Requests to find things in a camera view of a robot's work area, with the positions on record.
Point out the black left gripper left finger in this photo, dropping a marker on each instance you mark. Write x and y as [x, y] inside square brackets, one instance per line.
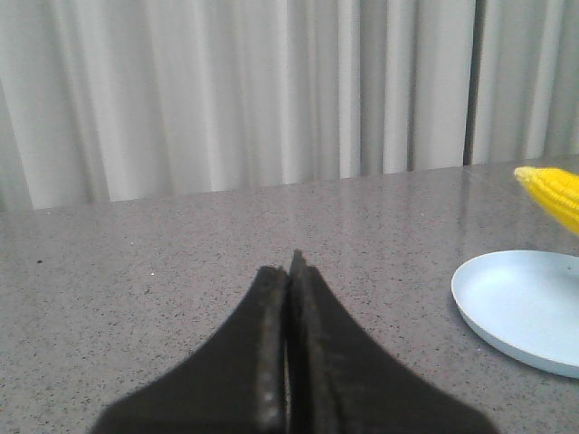
[234, 383]

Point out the light blue round plate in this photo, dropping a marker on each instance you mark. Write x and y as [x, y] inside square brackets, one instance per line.
[525, 304]

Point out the yellow corn cob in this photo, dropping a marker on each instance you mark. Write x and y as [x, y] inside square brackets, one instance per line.
[555, 190]

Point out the white pleated curtain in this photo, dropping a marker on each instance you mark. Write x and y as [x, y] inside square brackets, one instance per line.
[104, 101]

